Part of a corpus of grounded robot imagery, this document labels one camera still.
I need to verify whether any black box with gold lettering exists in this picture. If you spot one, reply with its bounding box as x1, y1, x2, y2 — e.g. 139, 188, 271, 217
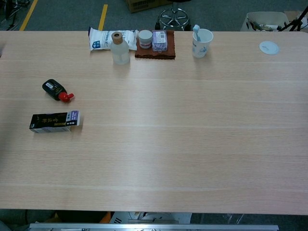
29, 110, 81, 134

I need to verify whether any black bottle red cap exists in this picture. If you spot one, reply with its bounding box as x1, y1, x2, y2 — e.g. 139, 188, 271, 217
42, 78, 75, 103

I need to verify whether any white robot base chassis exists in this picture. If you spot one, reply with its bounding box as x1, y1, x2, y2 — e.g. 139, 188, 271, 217
109, 211, 193, 225

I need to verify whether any frosted glass bottle cork cap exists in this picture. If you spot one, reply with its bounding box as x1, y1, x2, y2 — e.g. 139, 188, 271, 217
110, 31, 131, 65

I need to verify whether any brown cloth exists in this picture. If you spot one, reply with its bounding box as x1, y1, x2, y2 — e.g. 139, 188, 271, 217
134, 30, 176, 60

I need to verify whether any purple clear plastic box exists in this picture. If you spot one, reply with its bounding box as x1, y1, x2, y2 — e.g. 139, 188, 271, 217
151, 30, 168, 52

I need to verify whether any white jar grey lid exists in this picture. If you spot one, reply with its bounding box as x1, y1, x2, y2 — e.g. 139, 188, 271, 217
138, 29, 154, 50

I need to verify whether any white paper cup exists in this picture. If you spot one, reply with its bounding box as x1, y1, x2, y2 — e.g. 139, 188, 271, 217
192, 28, 214, 59

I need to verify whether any white salt bag blue logo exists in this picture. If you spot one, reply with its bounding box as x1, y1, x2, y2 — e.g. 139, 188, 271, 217
88, 26, 139, 51

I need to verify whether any blue toothbrush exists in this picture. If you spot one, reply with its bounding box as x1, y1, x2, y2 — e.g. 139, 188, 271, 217
192, 24, 203, 43

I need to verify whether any chrome stool base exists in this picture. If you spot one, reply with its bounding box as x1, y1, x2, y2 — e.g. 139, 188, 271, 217
155, 0, 192, 31

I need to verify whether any cardboard box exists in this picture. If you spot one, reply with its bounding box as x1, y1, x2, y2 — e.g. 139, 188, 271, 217
124, 0, 173, 13

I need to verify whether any white round lid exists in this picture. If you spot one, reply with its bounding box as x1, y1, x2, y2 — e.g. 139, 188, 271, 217
259, 40, 280, 56

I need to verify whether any white bin with clutter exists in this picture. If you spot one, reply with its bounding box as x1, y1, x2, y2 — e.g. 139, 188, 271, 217
240, 12, 291, 32

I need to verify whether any black tripod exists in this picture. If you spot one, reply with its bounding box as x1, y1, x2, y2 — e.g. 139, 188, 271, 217
276, 4, 308, 32

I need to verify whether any black metal stand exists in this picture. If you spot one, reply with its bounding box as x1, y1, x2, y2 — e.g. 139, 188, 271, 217
0, 0, 31, 31

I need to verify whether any aluminium rail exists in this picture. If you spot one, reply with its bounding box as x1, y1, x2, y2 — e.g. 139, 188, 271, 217
28, 223, 280, 231

